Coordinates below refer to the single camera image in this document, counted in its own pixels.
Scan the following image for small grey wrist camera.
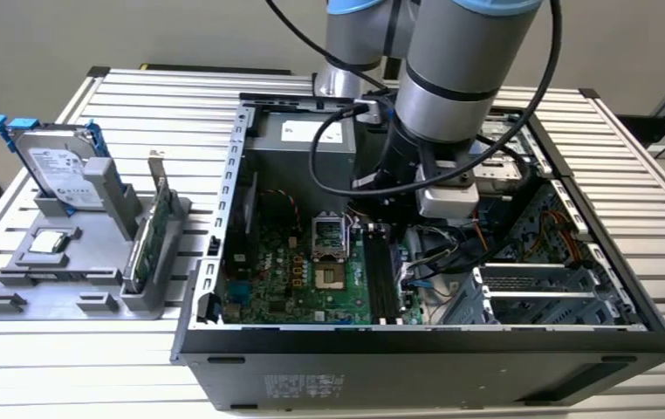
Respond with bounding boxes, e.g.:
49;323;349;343
353;99;384;127

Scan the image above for twisted multicolour fan wire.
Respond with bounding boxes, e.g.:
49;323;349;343
257;189;302;233

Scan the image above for silver CPU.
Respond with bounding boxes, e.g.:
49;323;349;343
26;232;70;255

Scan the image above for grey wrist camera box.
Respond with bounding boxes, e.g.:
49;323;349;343
414;161;478;218

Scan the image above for hard disk in blue carrier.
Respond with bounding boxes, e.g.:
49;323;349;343
0;115;113;216

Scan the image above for thin black cable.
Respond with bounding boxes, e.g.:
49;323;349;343
262;0;392;93

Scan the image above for power supply wire bundle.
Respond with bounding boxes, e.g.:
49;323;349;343
400;217;489;276

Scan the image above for metal CPU socket cover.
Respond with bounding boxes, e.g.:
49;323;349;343
310;210;349;259

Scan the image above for black table connector block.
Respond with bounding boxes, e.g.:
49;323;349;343
615;113;665;145

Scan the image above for green RAM stick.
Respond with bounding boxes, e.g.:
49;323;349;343
386;235;408;324

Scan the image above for metal disk bay cage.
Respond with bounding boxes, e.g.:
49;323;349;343
469;261;629;326

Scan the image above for RAM slot with white clips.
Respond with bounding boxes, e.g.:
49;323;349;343
380;237;396;325
364;224;381;325

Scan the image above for grey power supply unit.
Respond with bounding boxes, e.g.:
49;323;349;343
246;111;358;219

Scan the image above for green and black graphics card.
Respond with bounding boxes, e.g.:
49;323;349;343
121;151;173;298

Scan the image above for blue expansion slot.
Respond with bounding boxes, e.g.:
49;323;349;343
226;281;250;305

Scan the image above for green motherboard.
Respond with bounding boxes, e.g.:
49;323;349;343
219;209;425;326

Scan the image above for grey parts rack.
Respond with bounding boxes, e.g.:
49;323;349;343
0;156;193;324

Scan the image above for orange drive power wires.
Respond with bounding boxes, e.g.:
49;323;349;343
516;209;592;270

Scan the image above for black case fan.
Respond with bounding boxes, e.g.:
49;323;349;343
229;172;259;267

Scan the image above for CPU socket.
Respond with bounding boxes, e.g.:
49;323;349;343
313;259;349;292

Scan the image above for black PC case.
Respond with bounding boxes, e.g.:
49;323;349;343
167;92;665;414

